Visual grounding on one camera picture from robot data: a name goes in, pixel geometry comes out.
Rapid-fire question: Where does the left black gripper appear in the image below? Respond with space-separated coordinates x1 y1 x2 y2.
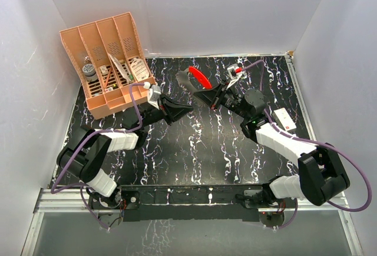
138 94 193 130

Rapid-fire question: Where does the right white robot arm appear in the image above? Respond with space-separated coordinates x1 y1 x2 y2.
193 84 350 207

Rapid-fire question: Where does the white envelope card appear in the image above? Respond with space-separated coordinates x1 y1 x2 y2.
108 53 133 82

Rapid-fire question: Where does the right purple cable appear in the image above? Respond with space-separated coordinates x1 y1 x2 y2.
240 59 373 230

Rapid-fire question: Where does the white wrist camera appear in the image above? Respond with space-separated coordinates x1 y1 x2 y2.
227 64 246 89
147 84 161 109

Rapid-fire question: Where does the small white label box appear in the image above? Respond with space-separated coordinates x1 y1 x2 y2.
100 65 108 76

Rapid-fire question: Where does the white labelled packet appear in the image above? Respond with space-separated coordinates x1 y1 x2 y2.
130 57 150 81

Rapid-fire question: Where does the small white cardboard box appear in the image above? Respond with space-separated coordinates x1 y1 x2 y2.
272 108 296 134

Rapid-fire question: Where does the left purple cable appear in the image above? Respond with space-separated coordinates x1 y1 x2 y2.
50 82 153 230

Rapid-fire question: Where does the purple cable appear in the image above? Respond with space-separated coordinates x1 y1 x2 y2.
240 59 373 230
50 82 153 230

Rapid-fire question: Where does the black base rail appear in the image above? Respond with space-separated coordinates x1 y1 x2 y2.
94 179 298 224

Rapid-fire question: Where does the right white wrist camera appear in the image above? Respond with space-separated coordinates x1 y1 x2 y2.
227 64 246 89

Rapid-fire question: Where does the orange pencil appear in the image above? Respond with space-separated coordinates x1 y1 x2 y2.
104 67 113 89

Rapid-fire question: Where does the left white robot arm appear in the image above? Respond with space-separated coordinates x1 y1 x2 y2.
57 95 193 208

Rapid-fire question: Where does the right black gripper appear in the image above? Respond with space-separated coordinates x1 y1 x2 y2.
194 79 250 119

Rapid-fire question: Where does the grey round tin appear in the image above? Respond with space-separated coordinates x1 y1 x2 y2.
82 64 98 82

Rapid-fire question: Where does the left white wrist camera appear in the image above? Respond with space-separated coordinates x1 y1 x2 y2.
147 84 161 109

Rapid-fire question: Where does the white and red keyring holder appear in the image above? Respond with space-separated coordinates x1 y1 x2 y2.
176 66 213 94

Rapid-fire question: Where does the orange plastic desk organizer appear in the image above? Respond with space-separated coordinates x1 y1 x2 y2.
59 12 156 119

